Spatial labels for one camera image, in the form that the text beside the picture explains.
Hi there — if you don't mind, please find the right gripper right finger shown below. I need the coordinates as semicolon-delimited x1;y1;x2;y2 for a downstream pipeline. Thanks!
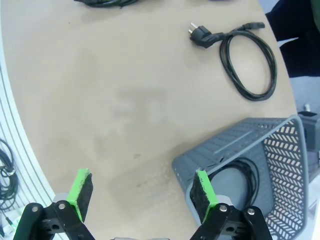
189;169;273;240

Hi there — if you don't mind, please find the person in dark green sweater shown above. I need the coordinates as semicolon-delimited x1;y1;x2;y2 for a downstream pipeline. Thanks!
264;0;320;77

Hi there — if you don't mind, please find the white frame rail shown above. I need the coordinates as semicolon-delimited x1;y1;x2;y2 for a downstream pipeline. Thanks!
0;63;57;206

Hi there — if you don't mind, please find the grey plastic lattice basket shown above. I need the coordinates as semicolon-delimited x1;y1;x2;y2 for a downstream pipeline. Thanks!
171;114;311;238

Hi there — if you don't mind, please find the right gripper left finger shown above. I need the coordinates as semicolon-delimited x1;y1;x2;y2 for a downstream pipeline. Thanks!
14;168;95;240

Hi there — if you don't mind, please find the black USB cable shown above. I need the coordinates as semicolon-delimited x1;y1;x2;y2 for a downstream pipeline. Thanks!
208;159;261;216

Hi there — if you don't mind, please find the black floor cable bundle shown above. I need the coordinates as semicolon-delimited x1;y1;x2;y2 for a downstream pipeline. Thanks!
0;138;20;211

